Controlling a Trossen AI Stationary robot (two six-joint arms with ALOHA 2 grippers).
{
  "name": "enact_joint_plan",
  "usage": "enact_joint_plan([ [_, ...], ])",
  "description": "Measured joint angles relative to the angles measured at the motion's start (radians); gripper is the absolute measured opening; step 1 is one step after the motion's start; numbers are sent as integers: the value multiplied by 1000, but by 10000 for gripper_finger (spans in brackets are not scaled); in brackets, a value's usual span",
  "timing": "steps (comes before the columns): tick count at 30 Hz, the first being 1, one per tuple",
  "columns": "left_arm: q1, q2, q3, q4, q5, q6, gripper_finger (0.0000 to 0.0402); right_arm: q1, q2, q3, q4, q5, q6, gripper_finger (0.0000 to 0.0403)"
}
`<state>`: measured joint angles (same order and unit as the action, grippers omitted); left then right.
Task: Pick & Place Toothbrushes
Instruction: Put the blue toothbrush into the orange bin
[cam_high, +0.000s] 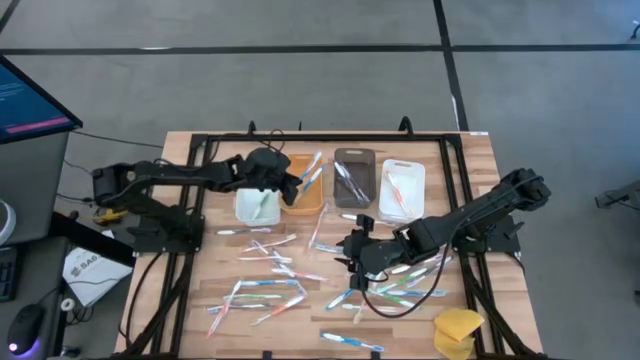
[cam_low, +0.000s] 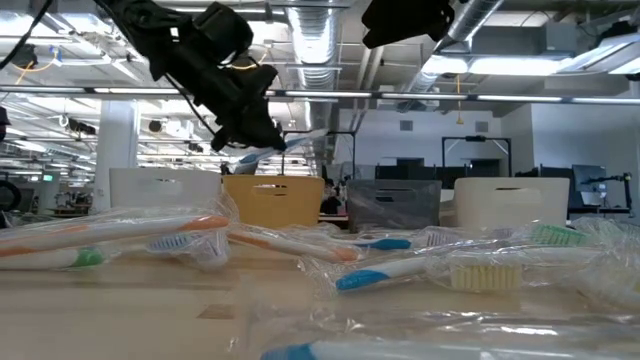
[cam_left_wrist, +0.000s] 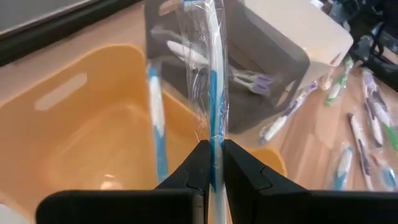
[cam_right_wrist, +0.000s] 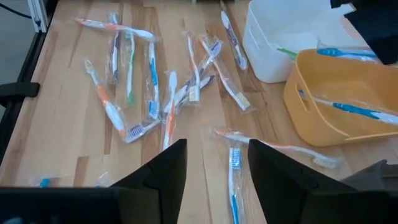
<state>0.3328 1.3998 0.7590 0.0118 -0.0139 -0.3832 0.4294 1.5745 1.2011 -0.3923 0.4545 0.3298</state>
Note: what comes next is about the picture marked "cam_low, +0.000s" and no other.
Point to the black station frame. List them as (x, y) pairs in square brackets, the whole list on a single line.
[(320, 133), (475, 138)]

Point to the white column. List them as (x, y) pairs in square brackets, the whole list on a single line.
[(117, 145)]

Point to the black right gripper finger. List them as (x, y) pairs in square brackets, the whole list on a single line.
[(380, 25)]

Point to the yellow plastic bin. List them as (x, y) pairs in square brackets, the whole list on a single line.
[(295, 205)]

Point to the green exit sign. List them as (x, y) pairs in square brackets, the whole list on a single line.
[(48, 177)]

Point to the blue white toothbrush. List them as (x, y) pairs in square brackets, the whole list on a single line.
[(170, 242), (250, 160), (362, 279), (392, 244), (400, 351)]

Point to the computer monitor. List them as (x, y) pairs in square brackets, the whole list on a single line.
[(590, 180)]

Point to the yellow hanging pendant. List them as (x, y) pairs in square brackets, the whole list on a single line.
[(458, 120)]

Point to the white plastic bin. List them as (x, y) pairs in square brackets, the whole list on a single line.
[(500, 210), (200, 185)]

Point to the LED light bar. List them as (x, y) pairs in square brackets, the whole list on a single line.
[(350, 94)]

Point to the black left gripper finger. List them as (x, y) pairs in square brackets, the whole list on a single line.
[(227, 140), (262, 127)]

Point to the smooth silver ceiling duct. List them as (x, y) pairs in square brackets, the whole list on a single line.
[(425, 80)]

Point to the ceiling light panel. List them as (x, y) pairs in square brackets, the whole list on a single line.
[(500, 65)]

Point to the grey translucent plastic bin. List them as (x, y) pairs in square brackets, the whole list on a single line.
[(415, 210)]

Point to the purple white wrapped toothbrush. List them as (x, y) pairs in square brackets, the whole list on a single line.
[(437, 238)]

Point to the square wall vent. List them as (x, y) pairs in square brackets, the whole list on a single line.
[(481, 126), (406, 125)]

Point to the corrugated silver ceiling duct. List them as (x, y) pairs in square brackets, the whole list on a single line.
[(315, 50)]

